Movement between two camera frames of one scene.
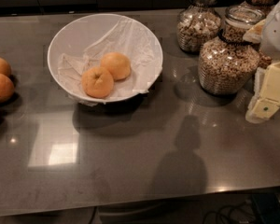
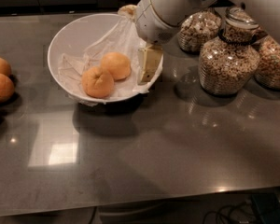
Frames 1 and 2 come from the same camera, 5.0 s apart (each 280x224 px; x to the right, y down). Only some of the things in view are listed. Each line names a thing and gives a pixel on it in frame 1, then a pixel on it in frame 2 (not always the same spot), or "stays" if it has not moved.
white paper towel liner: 125,36 stays
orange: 118,64 stays
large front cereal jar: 229,63 stays
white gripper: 277,32 to 148,18
